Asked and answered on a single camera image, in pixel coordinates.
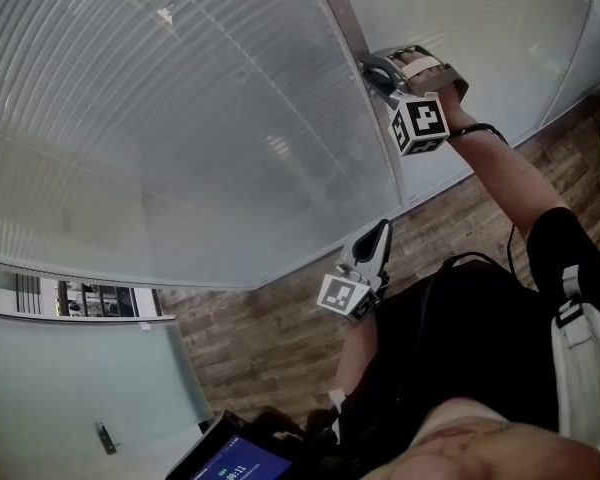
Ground person's black shirt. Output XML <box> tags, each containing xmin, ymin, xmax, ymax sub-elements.
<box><xmin>337</xmin><ymin>206</ymin><xmax>600</xmax><ymax>469</ymax></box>

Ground narrow grey window blinds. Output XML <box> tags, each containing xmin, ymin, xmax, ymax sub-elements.
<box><xmin>337</xmin><ymin>0</ymin><xmax>597</xmax><ymax>185</ymax></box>

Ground metal door handle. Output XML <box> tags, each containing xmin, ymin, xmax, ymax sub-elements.
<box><xmin>94</xmin><ymin>421</ymin><xmax>122</xmax><ymax>456</ymax></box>

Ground tablet with blue screen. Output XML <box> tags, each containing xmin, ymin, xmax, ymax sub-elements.
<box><xmin>164</xmin><ymin>411</ymin><xmax>309</xmax><ymax>480</ymax></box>

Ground person's right forearm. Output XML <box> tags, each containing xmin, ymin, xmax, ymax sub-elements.
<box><xmin>448</xmin><ymin>115</ymin><xmax>572</xmax><ymax>242</ymax></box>

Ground frosted glass door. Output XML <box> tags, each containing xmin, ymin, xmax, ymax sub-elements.
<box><xmin>0</xmin><ymin>311</ymin><xmax>215</xmax><ymax>480</ymax></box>

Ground white shoulder bag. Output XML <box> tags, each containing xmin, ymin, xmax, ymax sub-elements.
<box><xmin>549</xmin><ymin>264</ymin><xmax>600</xmax><ymax>445</ymax></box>

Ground person's right hand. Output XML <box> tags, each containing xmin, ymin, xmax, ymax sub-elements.
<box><xmin>395</xmin><ymin>51</ymin><xmax>469</xmax><ymax>125</ymax></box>

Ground black cable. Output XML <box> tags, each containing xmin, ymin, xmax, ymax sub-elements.
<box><xmin>439</xmin><ymin>221</ymin><xmax>541</xmax><ymax>294</ymax></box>

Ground person's left forearm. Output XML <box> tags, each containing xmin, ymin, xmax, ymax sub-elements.
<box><xmin>328</xmin><ymin>312</ymin><xmax>382</xmax><ymax>410</ymax></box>

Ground frosted glass partition panel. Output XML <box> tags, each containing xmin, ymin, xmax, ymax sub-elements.
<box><xmin>543</xmin><ymin>0</ymin><xmax>600</xmax><ymax>135</ymax></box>

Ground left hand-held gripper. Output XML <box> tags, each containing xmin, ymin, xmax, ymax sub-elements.
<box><xmin>316</xmin><ymin>218</ymin><xmax>394</xmax><ymax>325</ymax></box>

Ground black wristband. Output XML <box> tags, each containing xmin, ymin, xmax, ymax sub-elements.
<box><xmin>446</xmin><ymin>122</ymin><xmax>510</xmax><ymax>145</ymax></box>

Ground metal window frame post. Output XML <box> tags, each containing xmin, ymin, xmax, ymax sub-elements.
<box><xmin>308</xmin><ymin>0</ymin><xmax>417</xmax><ymax>208</ymax></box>

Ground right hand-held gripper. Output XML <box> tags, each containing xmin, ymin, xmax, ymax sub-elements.
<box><xmin>358</xmin><ymin>44</ymin><xmax>471</xmax><ymax>158</ymax></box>

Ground person's chin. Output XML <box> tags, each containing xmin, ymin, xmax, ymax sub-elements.
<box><xmin>358</xmin><ymin>396</ymin><xmax>600</xmax><ymax>480</ymax></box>

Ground large grey window blinds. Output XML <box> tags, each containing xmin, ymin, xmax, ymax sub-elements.
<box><xmin>0</xmin><ymin>0</ymin><xmax>406</xmax><ymax>289</ymax></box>

